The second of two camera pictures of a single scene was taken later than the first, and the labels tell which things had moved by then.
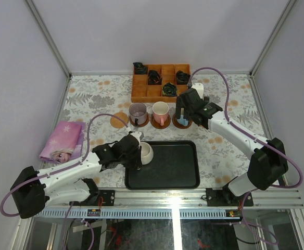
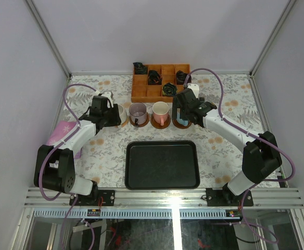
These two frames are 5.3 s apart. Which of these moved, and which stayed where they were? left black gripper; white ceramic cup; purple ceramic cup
Moved: left black gripper; white ceramic cup
Stayed: purple ceramic cup
